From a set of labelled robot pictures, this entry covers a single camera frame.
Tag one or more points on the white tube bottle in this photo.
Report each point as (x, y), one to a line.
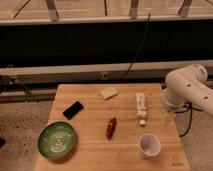
(141, 113)

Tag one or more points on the black rectangular block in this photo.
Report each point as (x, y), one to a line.
(70, 112)

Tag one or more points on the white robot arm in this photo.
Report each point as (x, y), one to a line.
(188, 84)

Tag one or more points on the green bowl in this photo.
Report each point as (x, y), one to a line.
(57, 140)

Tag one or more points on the white sponge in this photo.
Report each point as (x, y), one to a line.
(108, 92)

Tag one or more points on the white cup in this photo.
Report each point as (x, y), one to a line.
(149, 146)

